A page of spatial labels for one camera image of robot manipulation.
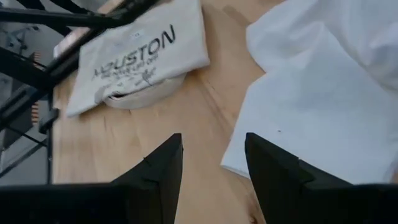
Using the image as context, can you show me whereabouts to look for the white Houston tote bag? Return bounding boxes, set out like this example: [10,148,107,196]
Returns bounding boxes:
[66,0,211,118]

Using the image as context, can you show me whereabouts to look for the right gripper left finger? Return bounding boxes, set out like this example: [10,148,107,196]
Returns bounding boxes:
[0,133,184,224]

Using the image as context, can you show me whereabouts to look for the white garment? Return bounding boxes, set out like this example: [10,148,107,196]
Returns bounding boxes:
[220,0,398,185]

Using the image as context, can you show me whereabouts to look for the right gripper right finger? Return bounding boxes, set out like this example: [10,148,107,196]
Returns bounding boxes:
[244,132,398,224]

